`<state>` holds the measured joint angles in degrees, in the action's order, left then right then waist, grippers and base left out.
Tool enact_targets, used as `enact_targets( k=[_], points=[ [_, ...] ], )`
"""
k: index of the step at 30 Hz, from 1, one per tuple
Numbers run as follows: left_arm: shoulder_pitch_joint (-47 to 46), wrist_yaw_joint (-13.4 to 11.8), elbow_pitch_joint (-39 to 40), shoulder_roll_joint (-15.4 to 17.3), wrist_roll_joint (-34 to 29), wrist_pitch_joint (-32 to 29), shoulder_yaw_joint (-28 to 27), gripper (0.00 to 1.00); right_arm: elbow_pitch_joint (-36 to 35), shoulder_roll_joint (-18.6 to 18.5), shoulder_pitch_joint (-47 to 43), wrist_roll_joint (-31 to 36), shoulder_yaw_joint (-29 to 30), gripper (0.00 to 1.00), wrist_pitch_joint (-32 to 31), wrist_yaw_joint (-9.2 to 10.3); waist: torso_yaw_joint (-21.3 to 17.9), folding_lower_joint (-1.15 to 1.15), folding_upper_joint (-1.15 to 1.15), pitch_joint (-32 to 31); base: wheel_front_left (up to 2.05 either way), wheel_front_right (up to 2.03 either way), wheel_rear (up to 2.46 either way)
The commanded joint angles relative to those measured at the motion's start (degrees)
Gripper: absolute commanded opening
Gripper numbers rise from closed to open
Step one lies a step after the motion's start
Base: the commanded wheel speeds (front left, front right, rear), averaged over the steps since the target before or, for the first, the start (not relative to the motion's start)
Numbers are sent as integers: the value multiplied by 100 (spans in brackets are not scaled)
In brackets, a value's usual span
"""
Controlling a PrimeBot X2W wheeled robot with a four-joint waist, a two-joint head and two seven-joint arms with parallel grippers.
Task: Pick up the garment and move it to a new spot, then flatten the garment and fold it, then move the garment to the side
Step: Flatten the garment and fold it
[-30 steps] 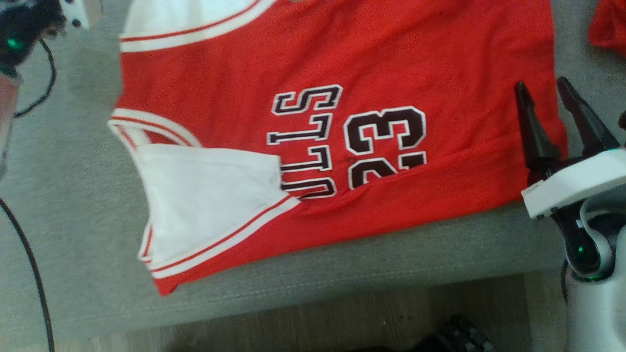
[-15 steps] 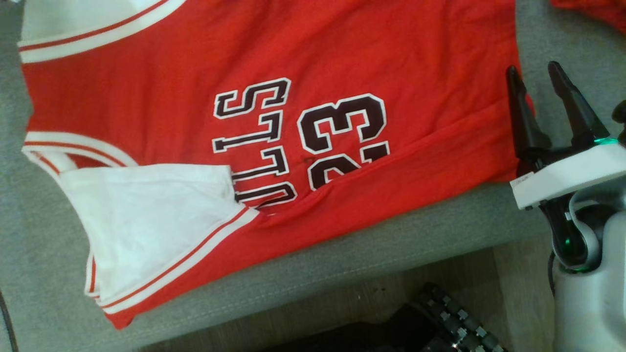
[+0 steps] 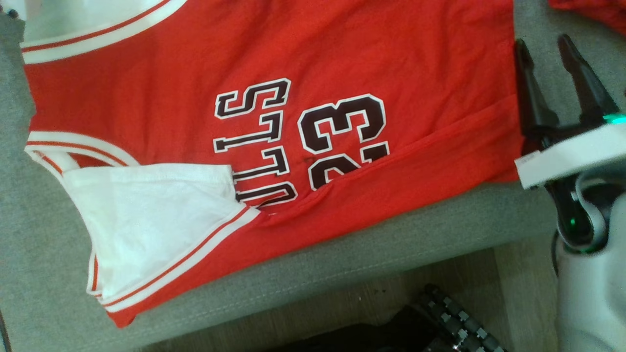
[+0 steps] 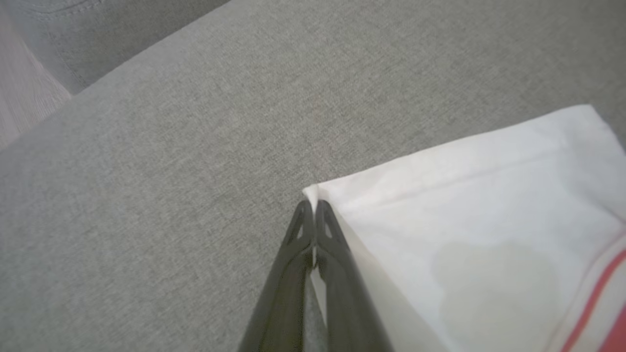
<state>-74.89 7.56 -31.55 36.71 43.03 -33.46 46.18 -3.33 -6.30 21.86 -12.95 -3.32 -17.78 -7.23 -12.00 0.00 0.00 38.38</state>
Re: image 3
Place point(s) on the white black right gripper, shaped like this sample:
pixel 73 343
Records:
pixel 572 156

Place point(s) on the red white basketball jersey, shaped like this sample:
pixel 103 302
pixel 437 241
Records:
pixel 342 58

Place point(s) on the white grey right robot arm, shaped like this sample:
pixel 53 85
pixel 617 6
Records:
pixel 592 303

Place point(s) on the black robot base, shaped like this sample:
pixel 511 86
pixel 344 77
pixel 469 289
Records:
pixel 371 337

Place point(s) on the red mesh cloth piece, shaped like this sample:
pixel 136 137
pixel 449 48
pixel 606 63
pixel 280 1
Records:
pixel 596 10

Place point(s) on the black roller robot wheel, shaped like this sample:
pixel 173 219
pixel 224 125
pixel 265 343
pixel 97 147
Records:
pixel 459 322

